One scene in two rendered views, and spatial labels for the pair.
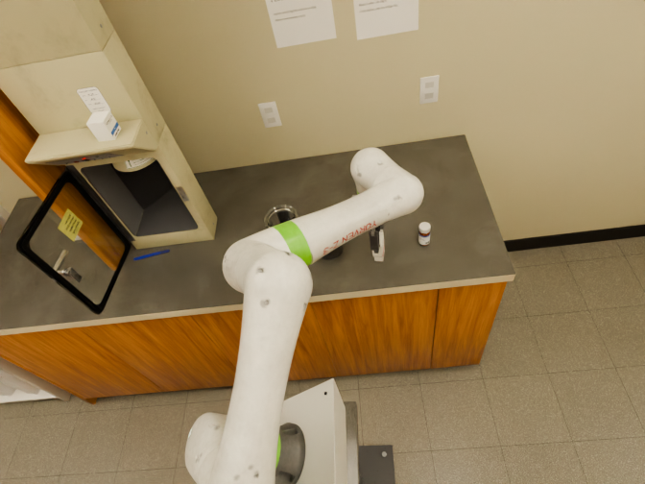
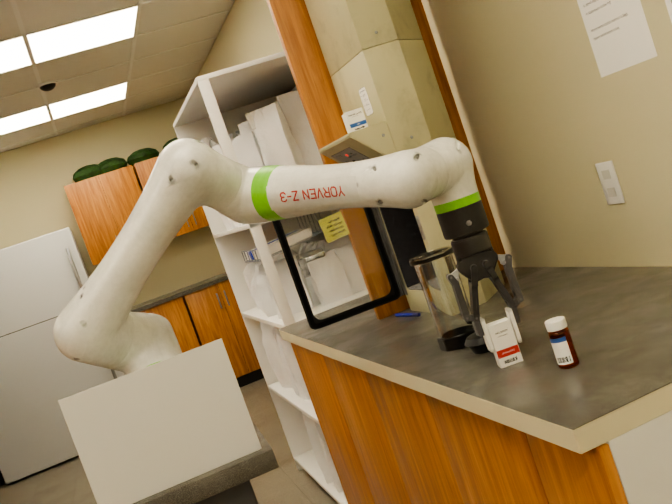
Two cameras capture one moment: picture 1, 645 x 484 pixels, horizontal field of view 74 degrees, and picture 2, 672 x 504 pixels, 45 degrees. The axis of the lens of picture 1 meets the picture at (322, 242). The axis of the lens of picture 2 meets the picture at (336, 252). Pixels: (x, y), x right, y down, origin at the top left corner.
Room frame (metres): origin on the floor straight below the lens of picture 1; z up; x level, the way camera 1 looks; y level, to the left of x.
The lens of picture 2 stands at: (-0.07, -1.50, 1.38)
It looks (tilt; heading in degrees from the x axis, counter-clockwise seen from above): 4 degrees down; 64
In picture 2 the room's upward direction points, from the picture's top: 19 degrees counter-clockwise
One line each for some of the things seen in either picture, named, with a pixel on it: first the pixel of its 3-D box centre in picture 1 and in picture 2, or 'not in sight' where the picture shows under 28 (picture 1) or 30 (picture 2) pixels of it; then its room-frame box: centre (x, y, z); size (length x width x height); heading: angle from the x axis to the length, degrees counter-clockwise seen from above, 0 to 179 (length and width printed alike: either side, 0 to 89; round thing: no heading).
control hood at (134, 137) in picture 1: (93, 153); (355, 152); (1.09, 0.57, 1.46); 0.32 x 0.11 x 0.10; 80
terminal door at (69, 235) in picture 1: (83, 246); (335, 254); (1.01, 0.76, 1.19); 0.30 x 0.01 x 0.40; 163
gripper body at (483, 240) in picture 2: not in sight; (475, 256); (0.85, -0.18, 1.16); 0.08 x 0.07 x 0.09; 157
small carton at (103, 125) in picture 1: (104, 126); (355, 121); (1.08, 0.49, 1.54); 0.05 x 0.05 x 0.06; 75
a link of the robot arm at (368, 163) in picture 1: (372, 173); (445, 173); (0.84, -0.18, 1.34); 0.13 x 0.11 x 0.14; 22
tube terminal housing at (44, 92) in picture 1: (132, 147); (425, 176); (1.27, 0.54, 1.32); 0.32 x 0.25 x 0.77; 80
